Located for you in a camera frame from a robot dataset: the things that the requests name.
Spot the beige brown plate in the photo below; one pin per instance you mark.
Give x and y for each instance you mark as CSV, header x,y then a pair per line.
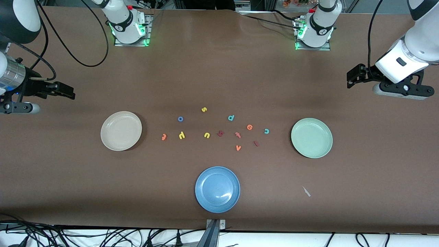
x,y
121,131

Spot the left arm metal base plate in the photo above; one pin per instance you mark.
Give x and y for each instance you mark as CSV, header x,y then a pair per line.
x,y
325,48

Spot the grey metal camera mount bracket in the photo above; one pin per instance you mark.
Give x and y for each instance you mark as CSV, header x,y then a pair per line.
x,y
212,235

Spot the light green plate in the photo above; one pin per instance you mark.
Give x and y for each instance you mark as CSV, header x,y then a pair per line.
x,y
311,138

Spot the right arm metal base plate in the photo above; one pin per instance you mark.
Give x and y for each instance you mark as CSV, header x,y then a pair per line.
x,y
148,34

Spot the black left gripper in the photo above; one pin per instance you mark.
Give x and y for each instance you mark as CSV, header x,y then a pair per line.
x,y
367,73

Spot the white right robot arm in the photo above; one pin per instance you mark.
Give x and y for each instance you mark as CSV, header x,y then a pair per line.
x,y
125,24

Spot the black power plug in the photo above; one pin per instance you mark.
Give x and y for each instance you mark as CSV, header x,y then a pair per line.
x,y
150,242
178,239

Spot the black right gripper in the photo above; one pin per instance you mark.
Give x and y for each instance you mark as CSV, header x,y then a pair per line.
x,y
33,86

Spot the yellow foam letter h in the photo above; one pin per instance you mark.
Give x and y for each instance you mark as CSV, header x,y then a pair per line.
x,y
181,135

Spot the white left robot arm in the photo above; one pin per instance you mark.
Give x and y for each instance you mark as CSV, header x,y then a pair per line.
x,y
320,25

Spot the small white paper scrap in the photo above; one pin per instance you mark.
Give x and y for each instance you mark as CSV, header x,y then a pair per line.
x,y
306,191

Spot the blue plate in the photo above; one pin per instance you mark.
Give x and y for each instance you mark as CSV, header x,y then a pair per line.
x,y
217,189

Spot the orange flowers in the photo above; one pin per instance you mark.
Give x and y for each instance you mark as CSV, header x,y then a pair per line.
x,y
295,2

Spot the dark red foam letter k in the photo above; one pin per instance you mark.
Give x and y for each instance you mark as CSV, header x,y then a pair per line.
x,y
220,133

